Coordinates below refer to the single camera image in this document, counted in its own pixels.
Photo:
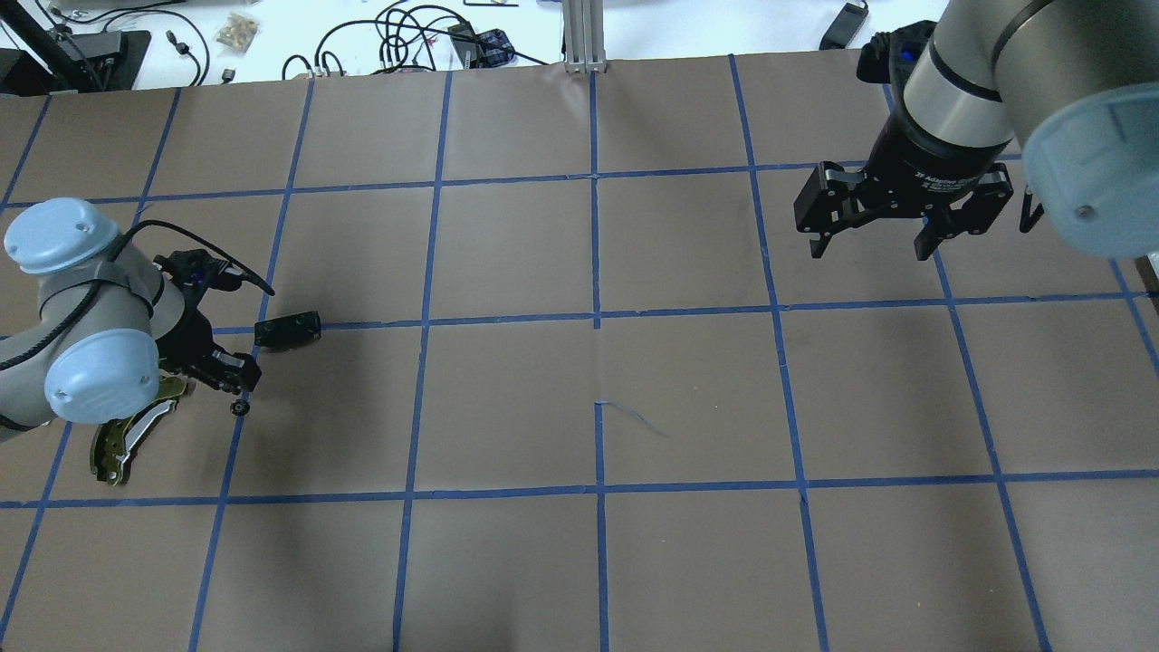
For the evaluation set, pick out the black brake pad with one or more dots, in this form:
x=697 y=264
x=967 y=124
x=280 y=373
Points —
x=288 y=332

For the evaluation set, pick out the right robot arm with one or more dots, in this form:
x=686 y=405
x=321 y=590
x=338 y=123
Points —
x=1074 y=83

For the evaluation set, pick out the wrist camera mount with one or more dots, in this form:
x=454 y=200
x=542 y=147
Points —
x=195 y=272
x=889 y=58

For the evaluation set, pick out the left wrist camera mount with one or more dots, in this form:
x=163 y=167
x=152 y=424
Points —
x=195 y=272

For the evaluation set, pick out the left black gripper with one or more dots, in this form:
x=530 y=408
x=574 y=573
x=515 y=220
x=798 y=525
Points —
x=188 y=341

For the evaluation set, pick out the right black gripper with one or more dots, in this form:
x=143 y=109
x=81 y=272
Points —
x=933 y=163

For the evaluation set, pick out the aluminium frame post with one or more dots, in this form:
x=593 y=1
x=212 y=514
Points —
x=583 y=36

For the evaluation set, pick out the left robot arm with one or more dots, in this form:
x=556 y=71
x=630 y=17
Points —
x=118 y=309

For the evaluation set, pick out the black power adapter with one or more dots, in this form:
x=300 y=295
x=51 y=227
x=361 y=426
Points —
x=844 y=26

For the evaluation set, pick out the green brake shoe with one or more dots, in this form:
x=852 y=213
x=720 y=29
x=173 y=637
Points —
x=115 y=444

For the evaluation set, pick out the small black bearing gear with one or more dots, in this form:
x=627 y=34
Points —
x=239 y=407

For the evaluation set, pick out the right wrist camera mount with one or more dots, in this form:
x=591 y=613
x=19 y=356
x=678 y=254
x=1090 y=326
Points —
x=889 y=58

